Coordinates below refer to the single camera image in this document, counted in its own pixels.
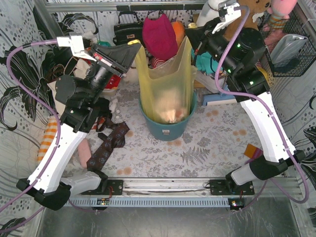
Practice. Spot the white plush dog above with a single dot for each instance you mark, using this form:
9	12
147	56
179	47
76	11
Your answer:
209	12

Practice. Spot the black leather handbag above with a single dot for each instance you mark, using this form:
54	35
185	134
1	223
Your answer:
124	33

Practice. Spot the orange plush toy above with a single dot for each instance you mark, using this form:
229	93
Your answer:
179	31

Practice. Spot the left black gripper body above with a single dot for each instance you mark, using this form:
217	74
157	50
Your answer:
108	65

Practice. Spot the black wire basket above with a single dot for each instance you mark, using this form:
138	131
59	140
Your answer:
300	63

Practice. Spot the pink cloth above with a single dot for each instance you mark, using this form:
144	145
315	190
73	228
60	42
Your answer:
84	152

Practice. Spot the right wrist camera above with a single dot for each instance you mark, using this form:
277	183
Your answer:
228	12

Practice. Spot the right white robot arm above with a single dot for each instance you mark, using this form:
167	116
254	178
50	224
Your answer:
251	90

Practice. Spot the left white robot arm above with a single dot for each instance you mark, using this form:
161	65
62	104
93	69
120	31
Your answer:
83	105

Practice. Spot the pink plush toy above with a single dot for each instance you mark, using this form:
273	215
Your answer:
279	14

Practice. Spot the purple orange sock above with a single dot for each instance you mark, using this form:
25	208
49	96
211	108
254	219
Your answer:
252	153

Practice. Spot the silver foil pouch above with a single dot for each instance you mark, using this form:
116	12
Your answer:
287	48

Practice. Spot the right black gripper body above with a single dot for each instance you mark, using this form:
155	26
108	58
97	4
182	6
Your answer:
200	37

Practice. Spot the yellow trash bag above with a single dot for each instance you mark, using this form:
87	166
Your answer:
166	93

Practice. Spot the white storage box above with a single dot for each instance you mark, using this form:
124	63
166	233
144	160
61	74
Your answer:
204	81

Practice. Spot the brown teddy bear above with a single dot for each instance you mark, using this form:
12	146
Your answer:
256	8

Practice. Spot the teal folded cloth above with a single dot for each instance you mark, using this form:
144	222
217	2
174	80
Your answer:
205	63

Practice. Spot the dark patterned necktie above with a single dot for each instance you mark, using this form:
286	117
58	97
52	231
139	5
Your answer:
113	136

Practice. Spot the orange checked towel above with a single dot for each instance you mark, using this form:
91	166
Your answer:
49	134

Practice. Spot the teal trash bin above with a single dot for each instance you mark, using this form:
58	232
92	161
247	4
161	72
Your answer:
169	132

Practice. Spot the magenta knit hat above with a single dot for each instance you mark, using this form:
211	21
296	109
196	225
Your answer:
159	38

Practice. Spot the metal base rail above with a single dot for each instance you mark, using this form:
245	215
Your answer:
171	192

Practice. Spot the cream tote bag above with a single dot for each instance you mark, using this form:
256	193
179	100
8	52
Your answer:
74	67

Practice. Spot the pink white plush doll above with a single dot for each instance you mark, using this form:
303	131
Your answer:
158	63

